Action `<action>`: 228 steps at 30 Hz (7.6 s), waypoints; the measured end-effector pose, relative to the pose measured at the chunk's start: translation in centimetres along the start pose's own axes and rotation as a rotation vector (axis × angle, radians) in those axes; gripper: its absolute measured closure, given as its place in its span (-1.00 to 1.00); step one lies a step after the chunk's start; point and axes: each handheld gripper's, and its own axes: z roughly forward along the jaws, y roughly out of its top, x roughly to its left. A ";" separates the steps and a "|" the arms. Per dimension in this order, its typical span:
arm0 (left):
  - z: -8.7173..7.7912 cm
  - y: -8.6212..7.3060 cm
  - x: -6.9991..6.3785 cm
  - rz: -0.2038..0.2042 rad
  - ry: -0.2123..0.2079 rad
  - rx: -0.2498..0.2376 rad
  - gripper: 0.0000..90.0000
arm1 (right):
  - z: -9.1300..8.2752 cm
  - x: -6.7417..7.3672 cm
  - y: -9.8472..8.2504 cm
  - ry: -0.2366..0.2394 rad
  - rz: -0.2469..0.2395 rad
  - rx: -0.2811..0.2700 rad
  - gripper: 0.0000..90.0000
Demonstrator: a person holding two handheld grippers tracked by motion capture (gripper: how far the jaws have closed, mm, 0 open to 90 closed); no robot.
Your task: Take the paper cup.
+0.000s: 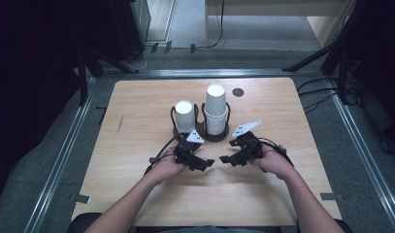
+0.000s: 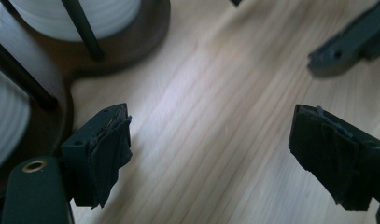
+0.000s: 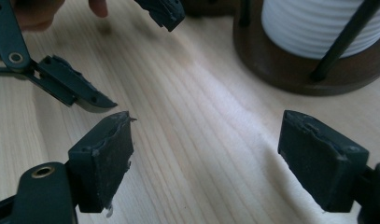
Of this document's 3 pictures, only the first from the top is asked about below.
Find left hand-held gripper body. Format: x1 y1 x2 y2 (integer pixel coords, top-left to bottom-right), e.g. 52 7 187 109
174 129 206 165

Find metal floor rail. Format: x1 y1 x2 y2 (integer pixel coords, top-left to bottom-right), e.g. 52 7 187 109
22 77 97 233
100 68 326 79
325 78 395 233

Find person's left hand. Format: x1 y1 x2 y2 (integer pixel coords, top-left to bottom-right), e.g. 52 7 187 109
149 154 188 186

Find grey tape strip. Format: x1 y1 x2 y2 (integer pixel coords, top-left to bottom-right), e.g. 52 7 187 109
68 192 91 205
319 191 346 202

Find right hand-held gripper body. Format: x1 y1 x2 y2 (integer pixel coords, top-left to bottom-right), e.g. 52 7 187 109
229 119 264 161

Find white floor cable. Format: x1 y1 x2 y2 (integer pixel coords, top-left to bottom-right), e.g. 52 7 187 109
125 46 153 73

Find black cabinet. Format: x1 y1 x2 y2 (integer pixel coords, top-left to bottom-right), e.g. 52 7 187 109
109 0 151 62

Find person's right hand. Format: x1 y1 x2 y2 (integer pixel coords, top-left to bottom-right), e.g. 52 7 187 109
249 145 296 181

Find black wire cup holder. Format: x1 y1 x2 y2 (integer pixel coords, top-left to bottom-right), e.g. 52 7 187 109
200 101 232 143
170 103 201 141

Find black hanging cable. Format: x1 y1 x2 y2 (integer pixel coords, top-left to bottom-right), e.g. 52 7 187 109
205 0 226 50

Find light wooden furniture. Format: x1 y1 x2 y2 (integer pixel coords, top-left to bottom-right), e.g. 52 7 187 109
204 0 359 50

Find black floor cables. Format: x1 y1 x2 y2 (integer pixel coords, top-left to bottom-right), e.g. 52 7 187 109
296 76 361 115

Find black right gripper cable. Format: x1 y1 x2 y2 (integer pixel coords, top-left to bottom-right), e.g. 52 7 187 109
249 137 296 173

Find black tripod stand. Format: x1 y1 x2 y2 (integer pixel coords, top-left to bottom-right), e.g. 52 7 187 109
281 0 364 105

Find white paper cup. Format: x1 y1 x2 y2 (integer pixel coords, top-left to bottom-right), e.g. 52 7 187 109
204 83 228 117
174 100 197 134
204 109 229 136

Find black metal stand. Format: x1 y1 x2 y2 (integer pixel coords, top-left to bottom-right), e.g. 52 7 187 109
76 48 141 107

